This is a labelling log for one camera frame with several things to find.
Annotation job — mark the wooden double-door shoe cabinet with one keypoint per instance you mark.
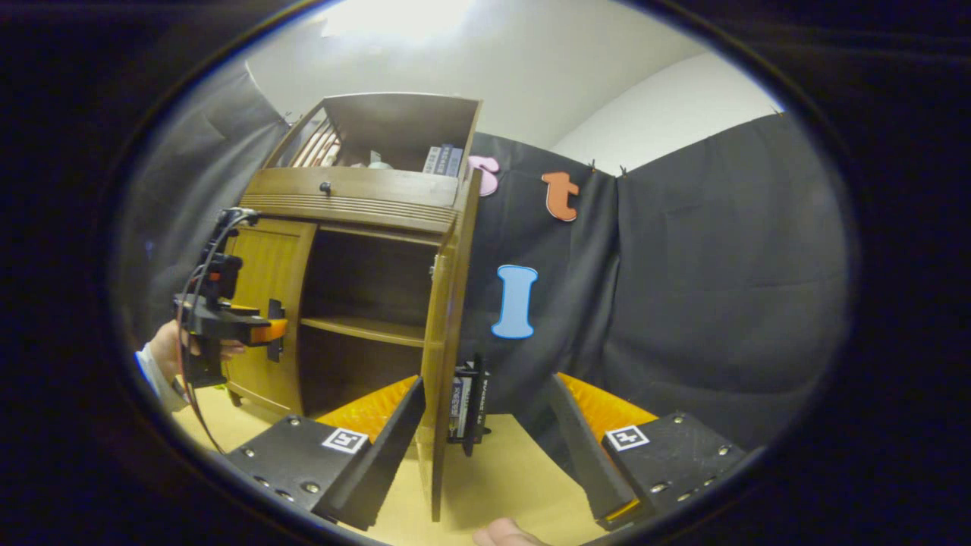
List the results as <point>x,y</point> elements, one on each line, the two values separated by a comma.
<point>379,273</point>

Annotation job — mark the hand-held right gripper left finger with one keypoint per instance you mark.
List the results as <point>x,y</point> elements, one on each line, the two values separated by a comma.
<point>394,447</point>

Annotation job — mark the wooden cabinet drawer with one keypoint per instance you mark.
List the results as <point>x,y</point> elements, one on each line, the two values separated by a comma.
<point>364,189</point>

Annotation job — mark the wooden shoe cabinet door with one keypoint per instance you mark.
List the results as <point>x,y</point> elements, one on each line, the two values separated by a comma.
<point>444,341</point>
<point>265,265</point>

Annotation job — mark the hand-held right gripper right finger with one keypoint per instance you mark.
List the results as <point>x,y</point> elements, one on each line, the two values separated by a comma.
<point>580,455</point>

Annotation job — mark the black backdrop cloth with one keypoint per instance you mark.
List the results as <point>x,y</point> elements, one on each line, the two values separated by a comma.
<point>721,288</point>

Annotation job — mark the light grey book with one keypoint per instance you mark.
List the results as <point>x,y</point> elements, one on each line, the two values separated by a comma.
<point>432,160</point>

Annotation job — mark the wooden inner cabinet shelf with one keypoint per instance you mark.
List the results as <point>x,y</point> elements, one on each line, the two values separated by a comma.
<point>364,328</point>

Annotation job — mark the dark blue book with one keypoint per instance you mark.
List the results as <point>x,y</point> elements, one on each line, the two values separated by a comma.
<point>447,160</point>

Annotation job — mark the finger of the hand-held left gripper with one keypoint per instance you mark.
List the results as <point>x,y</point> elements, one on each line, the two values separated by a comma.
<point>271,331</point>

